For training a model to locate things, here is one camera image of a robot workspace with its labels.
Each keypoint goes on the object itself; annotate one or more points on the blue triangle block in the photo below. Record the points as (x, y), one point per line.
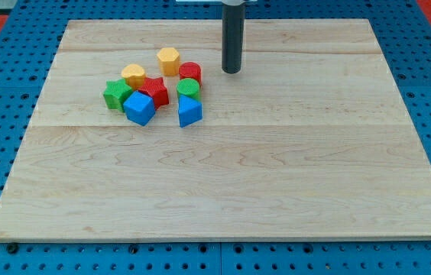
(189, 111)

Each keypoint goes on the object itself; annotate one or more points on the green cylinder block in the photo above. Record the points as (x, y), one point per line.
(188, 87)

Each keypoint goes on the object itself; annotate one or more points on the red cylinder block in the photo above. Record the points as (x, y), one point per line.
(191, 70)

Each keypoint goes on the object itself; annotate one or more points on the red star block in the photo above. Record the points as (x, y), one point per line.
(155, 88)

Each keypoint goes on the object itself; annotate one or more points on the blue cube block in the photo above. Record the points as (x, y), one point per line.
(139, 108)

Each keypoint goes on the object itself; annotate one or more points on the yellow hexagon block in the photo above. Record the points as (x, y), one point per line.
(168, 61)

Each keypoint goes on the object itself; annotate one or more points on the light wooden board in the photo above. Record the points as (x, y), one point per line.
(310, 141)

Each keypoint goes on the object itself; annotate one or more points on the yellow heart block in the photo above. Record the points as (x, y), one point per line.
(134, 75)

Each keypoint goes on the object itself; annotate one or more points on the green star block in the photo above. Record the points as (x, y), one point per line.
(116, 93)

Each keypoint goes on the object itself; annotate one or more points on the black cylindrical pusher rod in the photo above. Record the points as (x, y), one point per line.
(233, 21)

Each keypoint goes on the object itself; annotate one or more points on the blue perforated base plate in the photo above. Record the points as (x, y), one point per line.
(28, 43)

